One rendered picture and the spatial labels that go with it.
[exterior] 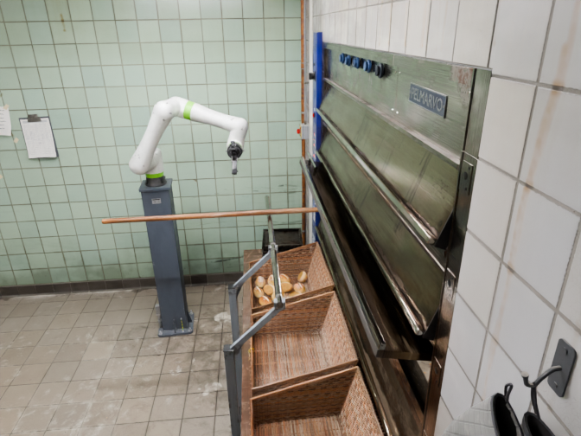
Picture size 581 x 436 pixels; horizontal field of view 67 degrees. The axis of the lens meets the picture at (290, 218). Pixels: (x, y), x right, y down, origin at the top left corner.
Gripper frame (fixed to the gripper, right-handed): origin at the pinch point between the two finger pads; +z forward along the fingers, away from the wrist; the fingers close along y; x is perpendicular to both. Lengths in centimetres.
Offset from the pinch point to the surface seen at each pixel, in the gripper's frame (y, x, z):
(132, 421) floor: 149, 70, 40
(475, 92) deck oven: -57, -56, 157
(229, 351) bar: 54, 2, 95
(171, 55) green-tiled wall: -51, 46, -115
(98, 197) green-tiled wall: 59, 120, -114
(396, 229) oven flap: -8, -57, 116
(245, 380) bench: 91, -2, 73
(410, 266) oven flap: -5, -56, 134
